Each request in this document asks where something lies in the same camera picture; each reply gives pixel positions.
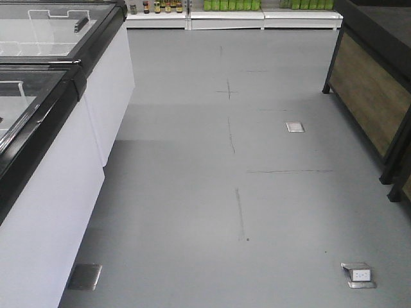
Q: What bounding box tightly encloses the closed steel floor socket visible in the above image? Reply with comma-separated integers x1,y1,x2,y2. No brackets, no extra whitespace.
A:
286,121,305,133

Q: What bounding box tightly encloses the white supermarket shelf unit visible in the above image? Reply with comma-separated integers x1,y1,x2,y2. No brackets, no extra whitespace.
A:
125,8,343,30

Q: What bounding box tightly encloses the row of green packages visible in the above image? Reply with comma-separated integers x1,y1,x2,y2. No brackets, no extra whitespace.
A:
203,0,335,12

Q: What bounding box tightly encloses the dark sauce jars row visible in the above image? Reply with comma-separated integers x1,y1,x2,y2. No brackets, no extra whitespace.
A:
126,1,186,15

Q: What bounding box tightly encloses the near white chest freezer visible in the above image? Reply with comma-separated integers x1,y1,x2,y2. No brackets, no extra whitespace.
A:
1,65,104,307

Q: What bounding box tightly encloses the white chest freezer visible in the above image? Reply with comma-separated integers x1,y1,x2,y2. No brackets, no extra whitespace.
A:
1,65,104,307
1,1,135,166

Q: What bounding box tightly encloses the far white chest freezer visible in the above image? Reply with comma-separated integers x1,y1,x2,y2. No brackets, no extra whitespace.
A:
1,1,135,166

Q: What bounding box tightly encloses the steel floor plate near freezer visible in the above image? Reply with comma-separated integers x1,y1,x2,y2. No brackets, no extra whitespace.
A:
67,264,102,291

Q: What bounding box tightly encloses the wooden black-framed display stand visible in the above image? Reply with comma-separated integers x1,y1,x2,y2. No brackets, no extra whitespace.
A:
322,1,410,202

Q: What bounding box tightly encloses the open floor power socket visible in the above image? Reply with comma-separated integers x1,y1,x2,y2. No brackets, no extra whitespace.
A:
340,262,377,289

